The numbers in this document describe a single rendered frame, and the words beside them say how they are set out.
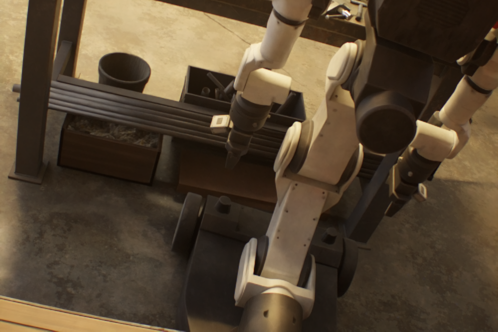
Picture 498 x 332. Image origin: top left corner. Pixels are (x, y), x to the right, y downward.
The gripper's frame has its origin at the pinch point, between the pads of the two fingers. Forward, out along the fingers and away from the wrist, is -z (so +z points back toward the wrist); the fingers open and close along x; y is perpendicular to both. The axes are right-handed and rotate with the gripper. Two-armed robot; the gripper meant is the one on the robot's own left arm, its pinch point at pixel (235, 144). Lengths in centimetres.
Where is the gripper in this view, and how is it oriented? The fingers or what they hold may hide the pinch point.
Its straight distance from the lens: 151.7
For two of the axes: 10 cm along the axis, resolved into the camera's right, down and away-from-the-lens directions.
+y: -9.5, -3.0, -0.8
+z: 2.5, -6.1, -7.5
